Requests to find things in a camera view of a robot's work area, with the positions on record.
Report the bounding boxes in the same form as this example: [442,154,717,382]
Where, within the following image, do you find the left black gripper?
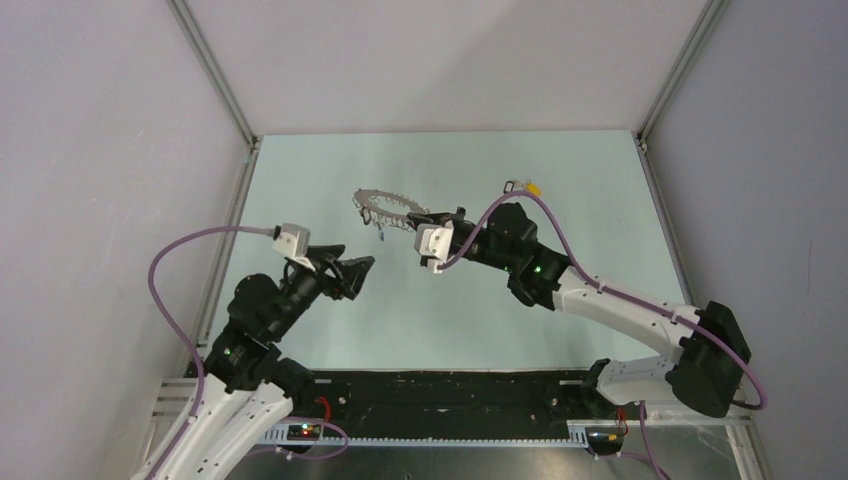
[268,244,375,339]

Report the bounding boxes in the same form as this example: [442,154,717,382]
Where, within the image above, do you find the large metal keyring with clips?
[352,189,430,233]

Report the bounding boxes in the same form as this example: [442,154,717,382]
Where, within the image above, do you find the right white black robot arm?
[406,202,751,418]

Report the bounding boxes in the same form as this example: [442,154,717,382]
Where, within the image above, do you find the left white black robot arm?
[135,245,375,479]

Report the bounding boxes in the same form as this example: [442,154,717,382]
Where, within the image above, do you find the yellow key tag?
[520,179,542,197]

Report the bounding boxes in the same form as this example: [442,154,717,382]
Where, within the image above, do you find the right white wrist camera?
[414,220,454,274]

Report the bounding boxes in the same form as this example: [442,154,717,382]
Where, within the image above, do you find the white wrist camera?
[414,220,454,274]
[272,223,315,271]

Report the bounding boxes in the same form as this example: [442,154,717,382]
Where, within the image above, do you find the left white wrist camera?
[272,223,315,271]

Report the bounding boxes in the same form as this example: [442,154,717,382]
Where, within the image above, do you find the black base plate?
[292,370,639,439]

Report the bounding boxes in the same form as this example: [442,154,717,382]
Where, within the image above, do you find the grey slotted cable duct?
[256,423,588,448]

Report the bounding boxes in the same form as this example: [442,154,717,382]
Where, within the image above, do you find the left aluminium frame post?
[166,0,257,151]

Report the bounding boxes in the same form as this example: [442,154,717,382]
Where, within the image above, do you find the aluminium frame post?
[166,0,257,151]
[636,0,730,145]

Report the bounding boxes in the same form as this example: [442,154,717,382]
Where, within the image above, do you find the right aluminium frame post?
[636,0,730,145]

